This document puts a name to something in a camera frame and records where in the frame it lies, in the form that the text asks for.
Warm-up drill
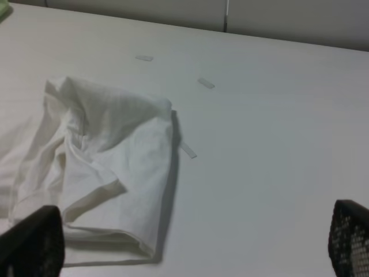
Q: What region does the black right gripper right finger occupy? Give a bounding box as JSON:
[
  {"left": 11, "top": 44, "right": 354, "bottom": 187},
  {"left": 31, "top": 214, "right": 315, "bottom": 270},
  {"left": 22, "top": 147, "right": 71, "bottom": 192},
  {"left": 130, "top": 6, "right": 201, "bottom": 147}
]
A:
[{"left": 327, "top": 200, "right": 368, "bottom": 276}]

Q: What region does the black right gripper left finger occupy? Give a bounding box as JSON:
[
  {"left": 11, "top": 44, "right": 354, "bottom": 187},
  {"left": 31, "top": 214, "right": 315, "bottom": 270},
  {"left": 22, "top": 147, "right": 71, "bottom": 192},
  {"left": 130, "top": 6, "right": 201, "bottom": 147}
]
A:
[{"left": 1, "top": 205, "right": 64, "bottom": 276}]

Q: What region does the white short sleeve shirt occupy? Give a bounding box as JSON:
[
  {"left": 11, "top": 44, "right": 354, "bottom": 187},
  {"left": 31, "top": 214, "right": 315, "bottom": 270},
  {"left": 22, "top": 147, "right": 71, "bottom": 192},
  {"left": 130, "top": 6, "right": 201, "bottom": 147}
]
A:
[{"left": 1, "top": 77, "right": 174, "bottom": 267}]

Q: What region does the green plastic tray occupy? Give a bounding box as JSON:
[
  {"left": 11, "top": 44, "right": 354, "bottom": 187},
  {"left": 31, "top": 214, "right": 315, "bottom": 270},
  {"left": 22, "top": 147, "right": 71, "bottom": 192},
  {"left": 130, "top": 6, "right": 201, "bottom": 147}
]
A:
[{"left": 0, "top": 0, "right": 13, "bottom": 23}]

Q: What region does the clear tape strip near shirt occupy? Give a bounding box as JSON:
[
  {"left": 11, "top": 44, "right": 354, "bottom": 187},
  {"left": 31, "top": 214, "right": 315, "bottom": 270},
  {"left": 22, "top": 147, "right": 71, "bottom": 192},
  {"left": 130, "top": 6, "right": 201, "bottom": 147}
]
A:
[{"left": 180, "top": 141, "right": 197, "bottom": 159}]

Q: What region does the clear tape strip right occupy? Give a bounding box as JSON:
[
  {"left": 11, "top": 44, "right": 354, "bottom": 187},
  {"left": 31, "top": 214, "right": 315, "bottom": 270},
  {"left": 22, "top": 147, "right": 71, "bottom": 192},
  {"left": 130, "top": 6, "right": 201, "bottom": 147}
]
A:
[{"left": 198, "top": 78, "right": 215, "bottom": 89}]

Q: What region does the clear tape strip middle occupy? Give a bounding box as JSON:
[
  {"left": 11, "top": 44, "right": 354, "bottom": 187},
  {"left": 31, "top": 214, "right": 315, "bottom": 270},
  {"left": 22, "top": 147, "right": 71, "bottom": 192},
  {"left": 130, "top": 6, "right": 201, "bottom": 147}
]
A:
[{"left": 135, "top": 55, "right": 153, "bottom": 62}]

